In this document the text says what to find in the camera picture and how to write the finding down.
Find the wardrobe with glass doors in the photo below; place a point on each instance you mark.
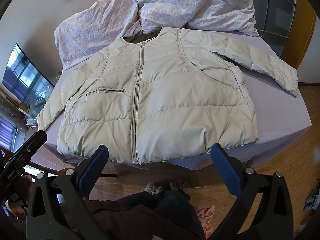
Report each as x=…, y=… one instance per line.
x=280, y=12

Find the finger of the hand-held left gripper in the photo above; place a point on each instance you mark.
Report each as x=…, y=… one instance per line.
x=32, y=145

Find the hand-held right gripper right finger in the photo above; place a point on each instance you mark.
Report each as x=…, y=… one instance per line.
x=225, y=166

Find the fuzzy grey slipper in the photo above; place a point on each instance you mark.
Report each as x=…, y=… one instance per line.
x=154, y=188
x=179, y=184

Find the pink patterned cloth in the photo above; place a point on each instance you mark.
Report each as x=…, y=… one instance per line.
x=206, y=217

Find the beige puffer jacket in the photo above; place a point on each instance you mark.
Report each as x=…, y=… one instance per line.
x=175, y=92

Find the grey crumpled object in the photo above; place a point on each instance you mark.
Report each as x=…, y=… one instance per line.
x=312, y=200

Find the pink floral quilt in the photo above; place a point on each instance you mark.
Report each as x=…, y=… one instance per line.
x=187, y=2

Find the bed with lilac sheet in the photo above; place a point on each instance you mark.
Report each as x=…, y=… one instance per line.
x=275, y=120

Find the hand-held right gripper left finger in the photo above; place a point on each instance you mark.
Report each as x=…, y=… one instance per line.
x=93, y=166

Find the flat screen television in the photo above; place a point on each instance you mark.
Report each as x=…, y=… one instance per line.
x=25, y=77

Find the person's dark clothed legs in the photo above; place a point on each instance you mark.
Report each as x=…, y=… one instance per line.
x=150, y=217

